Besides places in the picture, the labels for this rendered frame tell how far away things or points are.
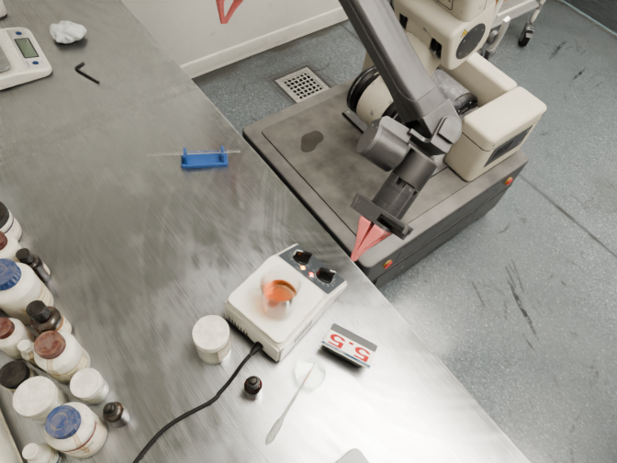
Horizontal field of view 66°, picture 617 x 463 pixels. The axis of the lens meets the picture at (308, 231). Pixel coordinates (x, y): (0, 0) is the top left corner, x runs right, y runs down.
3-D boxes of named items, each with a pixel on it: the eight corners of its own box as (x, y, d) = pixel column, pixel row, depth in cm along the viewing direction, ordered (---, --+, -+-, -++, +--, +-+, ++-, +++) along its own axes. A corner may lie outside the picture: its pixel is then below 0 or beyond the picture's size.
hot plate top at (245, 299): (273, 254, 85) (273, 253, 84) (325, 296, 81) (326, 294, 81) (225, 300, 79) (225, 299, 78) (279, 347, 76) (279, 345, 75)
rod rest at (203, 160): (227, 155, 107) (226, 144, 104) (228, 166, 105) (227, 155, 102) (181, 157, 105) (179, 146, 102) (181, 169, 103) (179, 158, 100)
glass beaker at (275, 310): (265, 329, 77) (267, 308, 70) (253, 295, 80) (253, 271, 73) (306, 315, 79) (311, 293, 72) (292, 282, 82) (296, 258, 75)
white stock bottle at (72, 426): (58, 428, 73) (29, 412, 64) (99, 406, 76) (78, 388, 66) (71, 468, 71) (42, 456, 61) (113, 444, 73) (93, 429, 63)
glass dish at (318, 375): (325, 392, 80) (326, 389, 79) (292, 391, 80) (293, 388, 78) (324, 360, 83) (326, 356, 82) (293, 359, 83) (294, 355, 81)
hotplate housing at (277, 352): (295, 248, 95) (298, 227, 88) (346, 288, 91) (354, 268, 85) (215, 327, 85) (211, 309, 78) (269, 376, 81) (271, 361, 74)
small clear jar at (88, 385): (72, 398, 76) (62, 389, 71) (92, 372, 78) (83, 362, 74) (96, 411, 75) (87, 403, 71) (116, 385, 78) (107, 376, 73)
